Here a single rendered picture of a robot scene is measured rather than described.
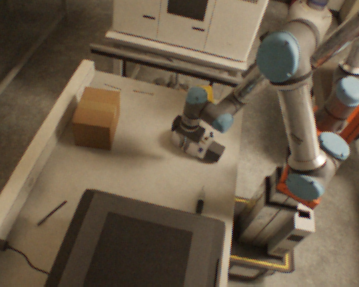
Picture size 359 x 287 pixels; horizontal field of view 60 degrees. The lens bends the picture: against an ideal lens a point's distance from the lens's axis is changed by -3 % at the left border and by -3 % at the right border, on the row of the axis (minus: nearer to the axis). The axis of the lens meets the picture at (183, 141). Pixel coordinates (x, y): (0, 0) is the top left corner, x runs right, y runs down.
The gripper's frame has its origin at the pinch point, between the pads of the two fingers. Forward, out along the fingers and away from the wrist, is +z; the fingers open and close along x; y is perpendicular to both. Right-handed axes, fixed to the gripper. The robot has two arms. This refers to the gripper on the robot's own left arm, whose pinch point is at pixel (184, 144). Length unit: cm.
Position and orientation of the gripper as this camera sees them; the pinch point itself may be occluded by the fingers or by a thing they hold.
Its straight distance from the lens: 139.9
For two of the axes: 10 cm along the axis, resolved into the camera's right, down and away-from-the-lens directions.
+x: 8.6, 4.7, -2.0
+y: -4.9, 6.3, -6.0
